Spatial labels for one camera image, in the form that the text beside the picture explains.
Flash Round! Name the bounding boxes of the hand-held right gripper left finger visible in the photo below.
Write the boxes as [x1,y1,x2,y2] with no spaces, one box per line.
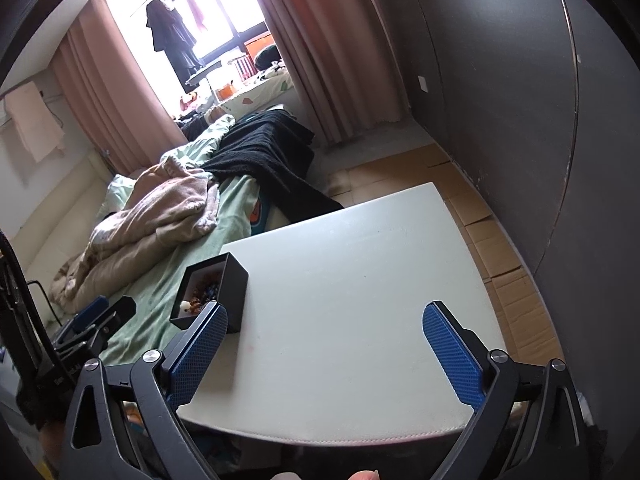
[57,301,228,480]

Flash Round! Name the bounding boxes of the printed window seat cushion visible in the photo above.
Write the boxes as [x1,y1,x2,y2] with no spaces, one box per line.
[215,67,293,121]

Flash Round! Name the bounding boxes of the pink hanging garment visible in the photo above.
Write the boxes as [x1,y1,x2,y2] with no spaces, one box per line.
[179,0,210,33]

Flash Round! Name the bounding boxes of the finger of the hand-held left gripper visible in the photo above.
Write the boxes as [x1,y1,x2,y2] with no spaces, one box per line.
[52,297,137,361]
[70,296,110,333]

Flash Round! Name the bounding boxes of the black cushion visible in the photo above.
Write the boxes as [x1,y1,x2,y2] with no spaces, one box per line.
[255,44,281,68]

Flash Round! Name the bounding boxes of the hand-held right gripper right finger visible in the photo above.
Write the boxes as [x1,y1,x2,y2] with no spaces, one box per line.
[422,301,591,480]

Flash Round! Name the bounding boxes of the bed with green sheet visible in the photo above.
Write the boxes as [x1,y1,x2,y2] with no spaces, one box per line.
[15,105,346,376]

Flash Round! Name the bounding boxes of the dark hanging clothes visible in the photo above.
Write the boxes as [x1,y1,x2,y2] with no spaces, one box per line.
[145,0,203,83]

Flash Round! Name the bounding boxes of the black jewelry box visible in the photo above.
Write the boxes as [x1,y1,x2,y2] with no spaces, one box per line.
[169,252,249,335]

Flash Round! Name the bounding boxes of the black knitted blanket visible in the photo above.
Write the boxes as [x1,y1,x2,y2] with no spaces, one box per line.
[200,110,345,223]

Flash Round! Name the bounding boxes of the pink fleece blanket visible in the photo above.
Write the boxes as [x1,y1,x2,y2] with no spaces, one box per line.
[50,155,223,311]

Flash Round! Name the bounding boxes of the pile of beaded bracelets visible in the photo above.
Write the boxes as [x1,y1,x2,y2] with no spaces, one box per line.
[180,280,223,316]

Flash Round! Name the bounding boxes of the cream padded headboard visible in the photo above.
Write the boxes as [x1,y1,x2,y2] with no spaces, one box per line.
[10,152,121,271]

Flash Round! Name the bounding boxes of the pink curtain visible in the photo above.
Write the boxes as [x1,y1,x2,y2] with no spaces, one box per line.
[250,0,408,146]
[52,0,188,176]

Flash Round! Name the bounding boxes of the pink hanging towel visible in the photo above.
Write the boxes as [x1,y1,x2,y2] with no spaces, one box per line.
[5,81,66,163]

